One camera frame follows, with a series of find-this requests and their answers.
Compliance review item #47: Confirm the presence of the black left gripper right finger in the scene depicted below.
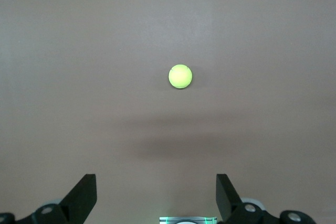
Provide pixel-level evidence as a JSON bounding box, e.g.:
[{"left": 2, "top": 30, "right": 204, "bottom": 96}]
[{"left": 215, "top": 173, "right": 316, "bottom": 224}]

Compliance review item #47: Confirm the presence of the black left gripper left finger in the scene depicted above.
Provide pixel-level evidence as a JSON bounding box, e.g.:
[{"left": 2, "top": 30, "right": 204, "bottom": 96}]
[{"left": 0, "top": 173, "right": 98, "bottom": 224}]

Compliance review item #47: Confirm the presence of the yellow-green tennis ball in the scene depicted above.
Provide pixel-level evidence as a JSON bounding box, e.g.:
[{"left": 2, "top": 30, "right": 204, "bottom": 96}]
[{"left": 168, "top": 63, "right": 194, "bottom": 89}]

